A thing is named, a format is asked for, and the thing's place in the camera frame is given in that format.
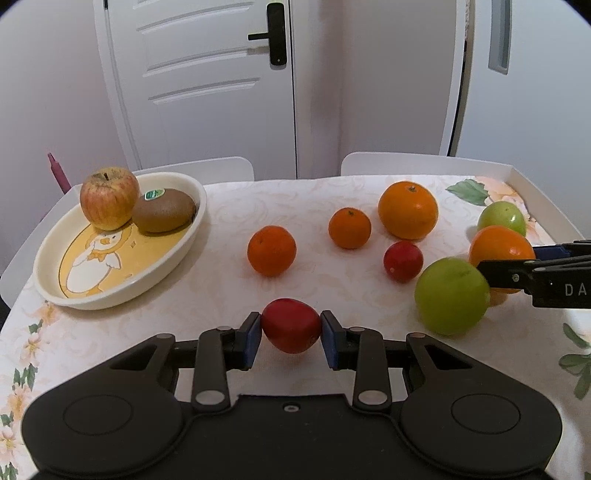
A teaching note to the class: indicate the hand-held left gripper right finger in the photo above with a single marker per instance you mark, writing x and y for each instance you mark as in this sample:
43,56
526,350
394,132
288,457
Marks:
328,341

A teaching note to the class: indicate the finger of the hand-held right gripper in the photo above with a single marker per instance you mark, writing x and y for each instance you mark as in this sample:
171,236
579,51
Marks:
551,252
503,274

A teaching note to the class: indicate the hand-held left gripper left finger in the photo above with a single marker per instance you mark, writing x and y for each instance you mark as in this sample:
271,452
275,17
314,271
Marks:
253,339

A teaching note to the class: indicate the medium orange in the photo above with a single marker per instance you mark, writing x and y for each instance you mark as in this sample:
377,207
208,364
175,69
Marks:
501,247

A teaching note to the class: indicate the large red plum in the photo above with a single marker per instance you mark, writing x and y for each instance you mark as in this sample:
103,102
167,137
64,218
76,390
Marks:
291,325

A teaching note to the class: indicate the small green apple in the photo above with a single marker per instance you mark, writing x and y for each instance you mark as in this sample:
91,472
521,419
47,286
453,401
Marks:
502,219

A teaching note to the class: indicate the large green apple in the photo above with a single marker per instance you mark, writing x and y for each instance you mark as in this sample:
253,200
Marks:
451,295

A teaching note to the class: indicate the medium tangerine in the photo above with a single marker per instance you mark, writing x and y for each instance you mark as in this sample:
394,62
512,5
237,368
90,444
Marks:
271,250

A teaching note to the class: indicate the small red plum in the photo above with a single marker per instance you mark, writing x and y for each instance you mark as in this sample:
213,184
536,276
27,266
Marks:
403,261

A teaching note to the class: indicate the large orange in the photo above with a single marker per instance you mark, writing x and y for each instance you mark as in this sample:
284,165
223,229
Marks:
407,210

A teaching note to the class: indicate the small tangerine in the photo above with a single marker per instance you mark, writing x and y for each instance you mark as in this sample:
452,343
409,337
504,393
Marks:
349,228

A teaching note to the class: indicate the cream duck print bowl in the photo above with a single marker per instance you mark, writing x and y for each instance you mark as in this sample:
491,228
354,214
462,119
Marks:
115,286

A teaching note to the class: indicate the floral tablecloth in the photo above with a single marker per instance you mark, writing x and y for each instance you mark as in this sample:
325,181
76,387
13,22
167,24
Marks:
221,286

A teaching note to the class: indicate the brown kiwi with sticker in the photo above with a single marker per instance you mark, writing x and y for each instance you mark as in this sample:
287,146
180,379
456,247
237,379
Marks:
164,210

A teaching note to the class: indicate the red yellow apple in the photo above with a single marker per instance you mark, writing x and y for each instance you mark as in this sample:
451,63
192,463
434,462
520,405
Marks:
108,198

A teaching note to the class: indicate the white panel door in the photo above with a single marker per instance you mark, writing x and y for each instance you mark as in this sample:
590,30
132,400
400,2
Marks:
198,92

